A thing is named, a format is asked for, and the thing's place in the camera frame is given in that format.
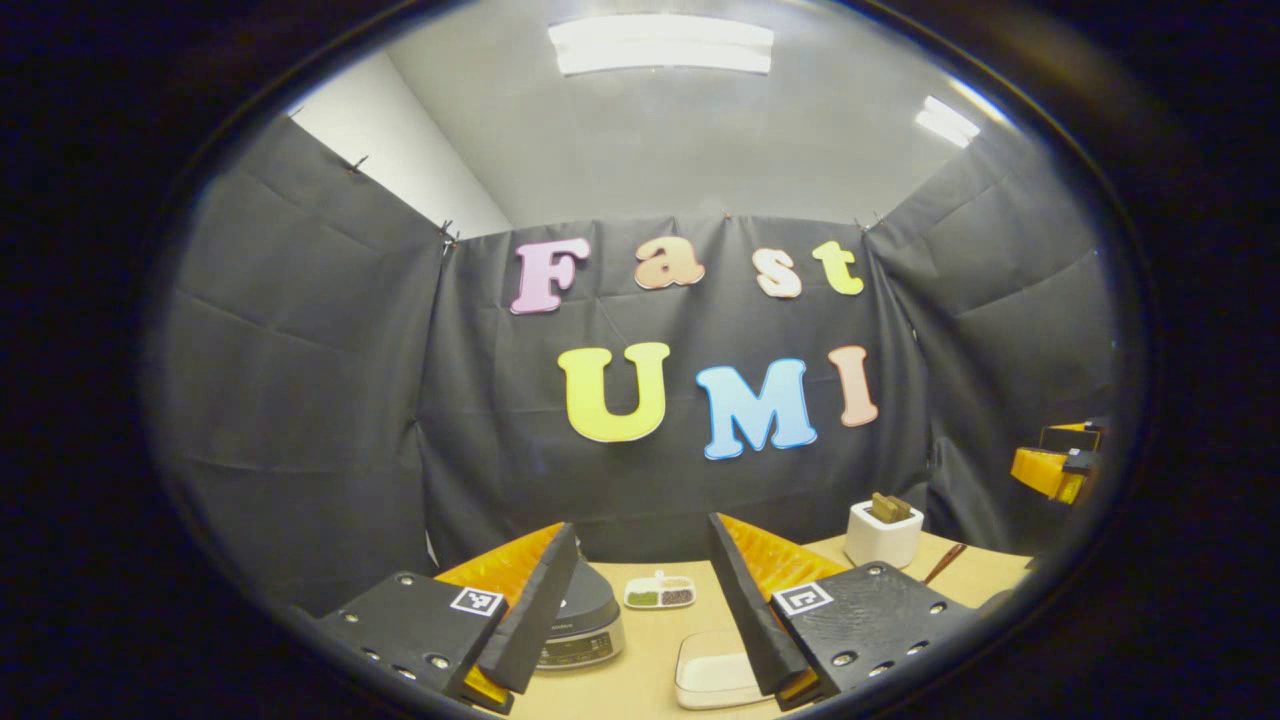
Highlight grey rice cooker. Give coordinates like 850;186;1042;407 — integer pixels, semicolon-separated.
535;558;626;671

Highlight white utensil holder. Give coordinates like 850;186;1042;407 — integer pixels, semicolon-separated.
844;497;925;570

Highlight large ceiling light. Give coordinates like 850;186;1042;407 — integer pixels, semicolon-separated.
548;15;775;77

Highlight small ceiling light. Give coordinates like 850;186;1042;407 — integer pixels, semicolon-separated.
914;95;982;149

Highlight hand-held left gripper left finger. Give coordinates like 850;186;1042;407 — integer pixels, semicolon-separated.
318;520;581;716

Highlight white rectangular dish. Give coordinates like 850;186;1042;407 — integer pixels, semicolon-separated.
674;629;773;710

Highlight black backdrop cloth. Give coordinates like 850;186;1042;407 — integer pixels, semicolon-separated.
150;115;1116;616

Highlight white divided bean dish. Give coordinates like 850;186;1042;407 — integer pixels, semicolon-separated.
623;570;698;611

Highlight brown wooden spoon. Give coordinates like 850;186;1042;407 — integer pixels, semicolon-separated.
922;543;969;586

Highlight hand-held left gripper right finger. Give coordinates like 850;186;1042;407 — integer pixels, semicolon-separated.
708;512;976;713

